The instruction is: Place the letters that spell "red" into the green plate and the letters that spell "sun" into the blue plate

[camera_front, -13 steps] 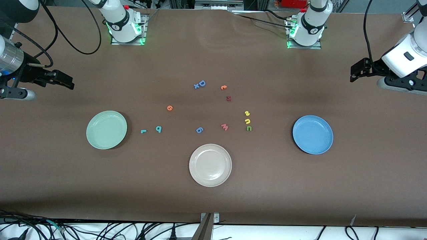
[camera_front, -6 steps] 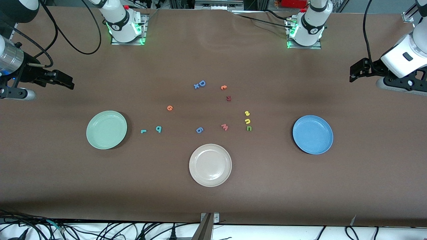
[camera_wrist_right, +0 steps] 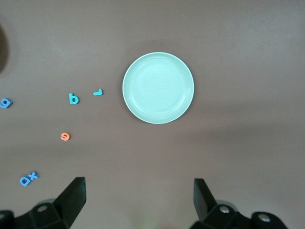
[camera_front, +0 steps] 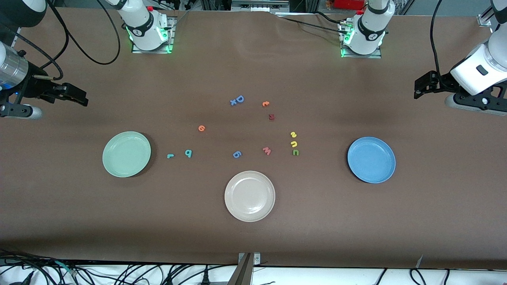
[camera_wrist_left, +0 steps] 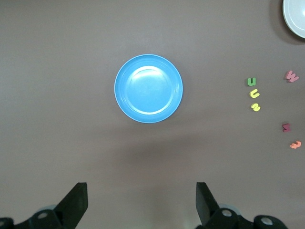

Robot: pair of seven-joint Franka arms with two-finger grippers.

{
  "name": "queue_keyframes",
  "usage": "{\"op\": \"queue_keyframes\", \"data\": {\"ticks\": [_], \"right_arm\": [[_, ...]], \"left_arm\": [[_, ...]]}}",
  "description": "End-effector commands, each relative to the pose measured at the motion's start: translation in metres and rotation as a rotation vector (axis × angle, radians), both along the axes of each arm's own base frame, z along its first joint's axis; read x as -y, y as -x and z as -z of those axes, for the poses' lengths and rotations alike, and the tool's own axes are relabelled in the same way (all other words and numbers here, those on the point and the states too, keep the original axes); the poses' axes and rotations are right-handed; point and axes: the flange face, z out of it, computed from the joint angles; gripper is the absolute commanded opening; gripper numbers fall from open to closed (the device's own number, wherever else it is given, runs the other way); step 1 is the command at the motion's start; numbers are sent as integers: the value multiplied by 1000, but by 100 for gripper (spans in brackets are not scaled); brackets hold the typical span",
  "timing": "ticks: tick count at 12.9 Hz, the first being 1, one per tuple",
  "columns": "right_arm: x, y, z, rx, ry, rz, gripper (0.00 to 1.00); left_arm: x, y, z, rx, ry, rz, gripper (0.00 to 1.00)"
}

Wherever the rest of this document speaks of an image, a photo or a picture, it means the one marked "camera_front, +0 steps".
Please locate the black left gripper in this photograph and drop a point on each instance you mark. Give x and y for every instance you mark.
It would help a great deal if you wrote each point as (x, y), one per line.
(442, 81)

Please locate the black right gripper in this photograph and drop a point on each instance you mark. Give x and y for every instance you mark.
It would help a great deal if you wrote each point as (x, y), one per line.
(35, 88)

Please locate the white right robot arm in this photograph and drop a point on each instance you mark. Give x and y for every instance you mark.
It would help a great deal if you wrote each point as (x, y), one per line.
(144, 33)

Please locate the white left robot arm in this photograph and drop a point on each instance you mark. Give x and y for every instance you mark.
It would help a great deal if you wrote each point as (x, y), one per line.
(370, 35)

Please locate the light green plate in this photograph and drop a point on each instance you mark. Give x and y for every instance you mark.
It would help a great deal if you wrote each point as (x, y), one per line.
(126, 154)

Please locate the blue plate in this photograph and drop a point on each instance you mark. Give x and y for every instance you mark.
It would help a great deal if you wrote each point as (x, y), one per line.
(371, 160)

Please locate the red box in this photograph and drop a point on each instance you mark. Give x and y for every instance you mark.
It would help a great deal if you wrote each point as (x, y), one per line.
(348, 4)

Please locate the blue foam letter D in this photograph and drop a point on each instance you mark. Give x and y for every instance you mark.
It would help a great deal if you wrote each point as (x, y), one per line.
(243, 99)

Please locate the blue foam number six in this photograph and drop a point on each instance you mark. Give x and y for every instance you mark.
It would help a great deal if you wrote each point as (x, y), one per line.
(234, 153)

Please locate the pink foam letter W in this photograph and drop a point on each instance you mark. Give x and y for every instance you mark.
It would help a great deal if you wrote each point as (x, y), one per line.
(266, 151)

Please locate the beige plate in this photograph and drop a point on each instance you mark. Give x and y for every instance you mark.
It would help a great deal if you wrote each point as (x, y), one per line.
(249, 196)

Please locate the brown table cover sheet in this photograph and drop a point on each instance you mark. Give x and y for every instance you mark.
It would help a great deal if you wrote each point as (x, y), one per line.
(253, 237)

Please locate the grey metal beam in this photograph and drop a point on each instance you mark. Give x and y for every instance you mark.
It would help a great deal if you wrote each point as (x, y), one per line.
(241, 273)

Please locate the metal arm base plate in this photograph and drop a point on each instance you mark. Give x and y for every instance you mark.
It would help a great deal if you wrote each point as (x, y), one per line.
(152, 51)
(362, 56)

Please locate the grey metal frame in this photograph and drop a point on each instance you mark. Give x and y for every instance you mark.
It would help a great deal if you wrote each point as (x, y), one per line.
(259, 4)

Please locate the silver corner bracket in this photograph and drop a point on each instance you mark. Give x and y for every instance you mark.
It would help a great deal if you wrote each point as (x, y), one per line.
(256, 259)

